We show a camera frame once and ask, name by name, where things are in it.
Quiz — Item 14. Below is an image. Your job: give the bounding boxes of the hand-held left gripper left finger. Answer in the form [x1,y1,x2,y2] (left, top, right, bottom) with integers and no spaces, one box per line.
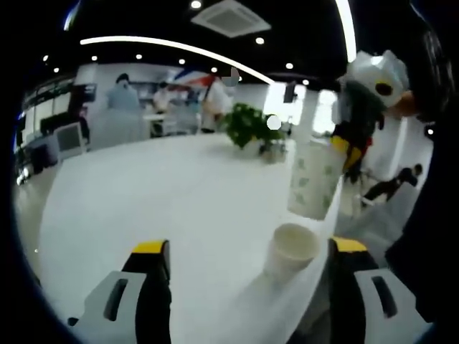
[67,239,172,344]

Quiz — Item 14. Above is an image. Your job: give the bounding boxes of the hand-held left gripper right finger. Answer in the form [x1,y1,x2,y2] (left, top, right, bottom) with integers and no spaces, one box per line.
[328,236,435,344]

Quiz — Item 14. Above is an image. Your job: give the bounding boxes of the white paper cup green print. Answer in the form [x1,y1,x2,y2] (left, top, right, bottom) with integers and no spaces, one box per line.
[264,222,321,284]
[286,138,346,221]

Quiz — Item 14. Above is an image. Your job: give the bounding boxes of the person's right hand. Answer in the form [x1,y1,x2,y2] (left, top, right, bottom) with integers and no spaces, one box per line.
[385,90,421,119]

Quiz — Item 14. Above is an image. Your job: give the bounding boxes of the straight ceiling light strip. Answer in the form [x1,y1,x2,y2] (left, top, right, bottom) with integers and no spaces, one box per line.
[335,0,356,65]

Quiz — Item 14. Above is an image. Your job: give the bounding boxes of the person's black shirt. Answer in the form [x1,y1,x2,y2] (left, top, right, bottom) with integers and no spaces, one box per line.
[385,118,459,323]

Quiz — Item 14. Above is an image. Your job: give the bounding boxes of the green potted plant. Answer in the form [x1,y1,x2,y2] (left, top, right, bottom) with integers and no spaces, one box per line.
[221,102,287,157]

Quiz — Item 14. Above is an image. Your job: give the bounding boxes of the white table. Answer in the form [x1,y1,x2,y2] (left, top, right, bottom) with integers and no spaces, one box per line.
[37,134,341,344]

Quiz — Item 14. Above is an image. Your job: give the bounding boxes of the ceiling air vent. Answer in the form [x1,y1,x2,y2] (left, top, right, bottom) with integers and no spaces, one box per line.
[189,0,272,39]

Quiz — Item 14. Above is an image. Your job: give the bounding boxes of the grey monitor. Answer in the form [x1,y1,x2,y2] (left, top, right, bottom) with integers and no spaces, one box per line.
[55,121,87,153]

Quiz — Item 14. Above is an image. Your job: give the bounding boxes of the frosted partition panel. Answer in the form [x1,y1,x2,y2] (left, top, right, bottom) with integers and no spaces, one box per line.
[87,107,150,150]

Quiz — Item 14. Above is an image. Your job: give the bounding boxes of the curved ceiling light strip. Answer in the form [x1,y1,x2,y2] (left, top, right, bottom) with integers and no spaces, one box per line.
[79,35,273,85]

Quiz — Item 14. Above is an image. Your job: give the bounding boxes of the dark wall screen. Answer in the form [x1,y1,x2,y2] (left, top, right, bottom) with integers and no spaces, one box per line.
[73,84,98,105]

